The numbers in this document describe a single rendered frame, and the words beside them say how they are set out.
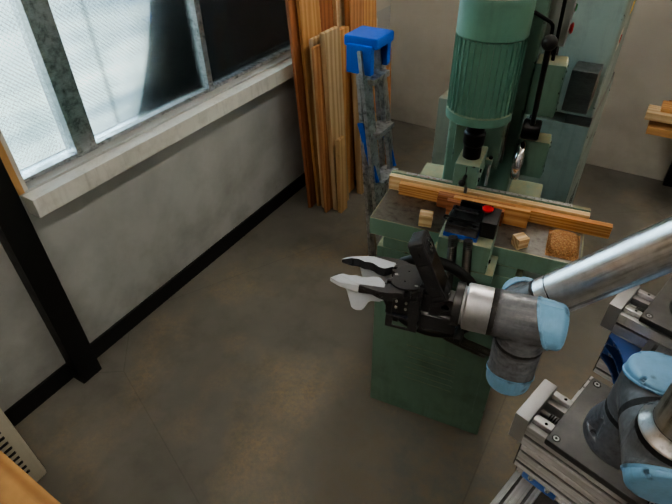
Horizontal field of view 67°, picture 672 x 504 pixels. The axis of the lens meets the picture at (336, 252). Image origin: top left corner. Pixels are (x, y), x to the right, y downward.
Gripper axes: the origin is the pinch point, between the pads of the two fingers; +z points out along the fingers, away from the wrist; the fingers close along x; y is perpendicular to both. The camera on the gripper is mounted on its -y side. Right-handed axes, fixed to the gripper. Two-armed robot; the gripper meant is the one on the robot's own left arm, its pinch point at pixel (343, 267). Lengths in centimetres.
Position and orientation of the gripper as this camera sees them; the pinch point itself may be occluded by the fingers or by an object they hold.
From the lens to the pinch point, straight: 85.2
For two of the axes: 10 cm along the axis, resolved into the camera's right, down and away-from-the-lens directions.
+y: -0.3, 8.5, 5.2
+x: 3.4, -4.8, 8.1
